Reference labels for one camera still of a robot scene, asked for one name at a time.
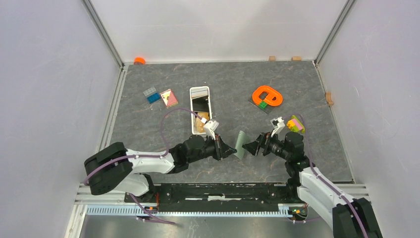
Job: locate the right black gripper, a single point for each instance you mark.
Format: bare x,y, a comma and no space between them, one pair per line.
264,140

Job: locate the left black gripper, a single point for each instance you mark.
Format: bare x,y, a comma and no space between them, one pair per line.
226,150

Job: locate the green card holder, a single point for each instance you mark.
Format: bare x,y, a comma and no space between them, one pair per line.
242,139

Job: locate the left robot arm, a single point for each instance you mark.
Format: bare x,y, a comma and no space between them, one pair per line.
126,170

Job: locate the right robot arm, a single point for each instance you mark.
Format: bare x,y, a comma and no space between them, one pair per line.
348,217

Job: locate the gold cards in tray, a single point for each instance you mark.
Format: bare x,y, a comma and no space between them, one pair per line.
198,124

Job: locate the green lego brick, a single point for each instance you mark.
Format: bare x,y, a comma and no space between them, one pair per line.
262,105

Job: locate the pink yellow green brick stack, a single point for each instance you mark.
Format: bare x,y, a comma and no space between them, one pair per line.
295,125

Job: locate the orange curved track piece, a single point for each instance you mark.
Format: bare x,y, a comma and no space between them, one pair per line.
266,95

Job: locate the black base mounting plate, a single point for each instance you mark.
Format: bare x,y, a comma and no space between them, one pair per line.
219,197

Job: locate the white rectangular tray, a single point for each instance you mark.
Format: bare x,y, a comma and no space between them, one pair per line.
199,102

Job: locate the pink wooden block puzzle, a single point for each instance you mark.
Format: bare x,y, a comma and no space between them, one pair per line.
169,98

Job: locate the curved wooden piece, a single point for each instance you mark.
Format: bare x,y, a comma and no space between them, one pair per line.
329,100

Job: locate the blue grey lego bricks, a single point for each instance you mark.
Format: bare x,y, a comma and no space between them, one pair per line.
152,95

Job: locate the wooden block right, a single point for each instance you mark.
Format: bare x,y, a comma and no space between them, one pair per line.
296,58

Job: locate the orange tape roll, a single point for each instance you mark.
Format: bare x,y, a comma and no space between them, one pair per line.
139,60

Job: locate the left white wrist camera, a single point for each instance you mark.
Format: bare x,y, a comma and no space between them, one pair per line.
209,127

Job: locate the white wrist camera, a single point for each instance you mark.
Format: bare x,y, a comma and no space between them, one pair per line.
209,127
278,124

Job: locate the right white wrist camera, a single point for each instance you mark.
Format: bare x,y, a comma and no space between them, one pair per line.
278,124

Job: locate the aluminium frame rail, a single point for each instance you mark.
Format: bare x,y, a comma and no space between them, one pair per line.
120,203

